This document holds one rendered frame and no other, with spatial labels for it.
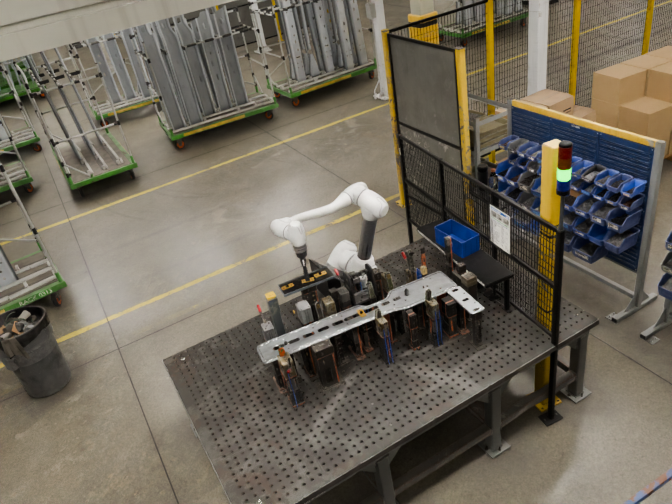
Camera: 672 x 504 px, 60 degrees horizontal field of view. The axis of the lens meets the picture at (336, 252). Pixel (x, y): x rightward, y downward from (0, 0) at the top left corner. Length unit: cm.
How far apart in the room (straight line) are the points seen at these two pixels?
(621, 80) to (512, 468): 460
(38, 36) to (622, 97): 692
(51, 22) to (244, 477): 297
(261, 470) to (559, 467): 193
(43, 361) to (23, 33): 486
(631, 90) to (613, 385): 379
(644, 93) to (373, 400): 523
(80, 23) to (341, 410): 308
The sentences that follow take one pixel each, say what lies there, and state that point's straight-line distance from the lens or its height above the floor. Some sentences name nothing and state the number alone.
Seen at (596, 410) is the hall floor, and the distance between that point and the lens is 462.
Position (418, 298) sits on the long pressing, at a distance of 391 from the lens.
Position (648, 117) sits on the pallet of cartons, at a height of 71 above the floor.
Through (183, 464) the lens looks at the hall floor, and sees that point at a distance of 469.
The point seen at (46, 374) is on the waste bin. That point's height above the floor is 24.
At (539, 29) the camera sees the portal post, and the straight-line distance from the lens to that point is 757.
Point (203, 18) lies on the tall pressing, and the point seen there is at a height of 178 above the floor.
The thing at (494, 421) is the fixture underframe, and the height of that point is 30.
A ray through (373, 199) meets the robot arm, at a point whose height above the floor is 157.
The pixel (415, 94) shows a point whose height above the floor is 144.
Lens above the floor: 341
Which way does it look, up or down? 33 degrees down
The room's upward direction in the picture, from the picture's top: 11 degrees counter-clockwise
